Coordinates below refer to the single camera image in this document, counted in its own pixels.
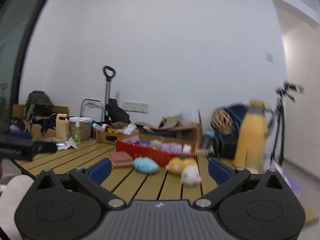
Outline purple knitted cloth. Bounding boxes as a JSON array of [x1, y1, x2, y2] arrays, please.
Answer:
[[161, 142, 182, 153]]

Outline white sleeved forearm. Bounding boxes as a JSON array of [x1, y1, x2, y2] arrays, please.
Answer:
[[1, 175, 34, 239]]

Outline black suitcase bag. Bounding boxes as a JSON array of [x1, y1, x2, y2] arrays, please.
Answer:
[[213, 135, 237, 159]]

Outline left brown cardboard box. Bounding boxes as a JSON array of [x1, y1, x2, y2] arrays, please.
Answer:
[[12, 104, 56, 141]]

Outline yellow thermos jug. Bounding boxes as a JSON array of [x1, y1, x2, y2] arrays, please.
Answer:
[[233, 99, 274, 171]]

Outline reddish brown notebook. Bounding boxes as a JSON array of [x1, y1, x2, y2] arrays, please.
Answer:
[[109, 152, 133, 168]]

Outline crumpled white paper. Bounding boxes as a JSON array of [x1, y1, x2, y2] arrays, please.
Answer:
[[56, 138, 77, 150]]

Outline yellow white plush toy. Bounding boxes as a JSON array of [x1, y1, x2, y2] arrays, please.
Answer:
[[165, 157, 202, 186]]

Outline red orange cardboard tray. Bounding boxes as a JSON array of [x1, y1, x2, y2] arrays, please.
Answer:
[[116, 133, 198, 166]]

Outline wooden beige box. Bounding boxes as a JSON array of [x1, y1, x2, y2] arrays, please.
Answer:
[[56, 113, 70, 141]]

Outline green sanitizer bottle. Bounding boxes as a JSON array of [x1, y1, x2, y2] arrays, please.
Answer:
[[73, 121, 81, 144]]

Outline small cardboard box with clutter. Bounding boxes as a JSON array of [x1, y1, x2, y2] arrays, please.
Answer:
[[92, 122, 137, 145]]

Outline blue lid water bottle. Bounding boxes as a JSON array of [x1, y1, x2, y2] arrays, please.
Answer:
[[200, 127, 215, 150]]

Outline white tape roll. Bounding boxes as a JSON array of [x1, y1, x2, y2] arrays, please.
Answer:
[[182, 144, 192, 154]]

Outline light blue plush toy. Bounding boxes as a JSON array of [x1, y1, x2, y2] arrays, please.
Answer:
[[133, 157, 159, 174]]

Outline woven rattan ball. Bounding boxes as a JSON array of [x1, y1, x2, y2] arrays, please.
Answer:
[[212, 108, 234, 134]]

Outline blue velvet bag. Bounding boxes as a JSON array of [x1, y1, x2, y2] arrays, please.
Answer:
[[211, 103, 248, 146]]

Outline black bag on trolley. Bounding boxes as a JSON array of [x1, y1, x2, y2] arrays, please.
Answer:
[[105, 98, 131, 124]]

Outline large brown cardboard box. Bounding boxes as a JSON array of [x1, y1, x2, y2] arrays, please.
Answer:
[[137, 111, 203, 148]]

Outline grey yarn ball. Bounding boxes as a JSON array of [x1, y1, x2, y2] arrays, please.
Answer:
[[150, 139, 162, 149]]

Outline beige fleece mat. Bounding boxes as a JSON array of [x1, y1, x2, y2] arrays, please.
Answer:
[[135, 114, 183, 130]]

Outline dark framed glass door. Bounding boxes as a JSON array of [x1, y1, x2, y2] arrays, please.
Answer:
[[1, 0, 48, 130]]

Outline white folding stool frame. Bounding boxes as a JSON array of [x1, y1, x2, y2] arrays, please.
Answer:
[[80, 99, 104, 121]]

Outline white wall socket strip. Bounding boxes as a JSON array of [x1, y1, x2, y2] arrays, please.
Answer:
[[122, 101, 150, 114]]

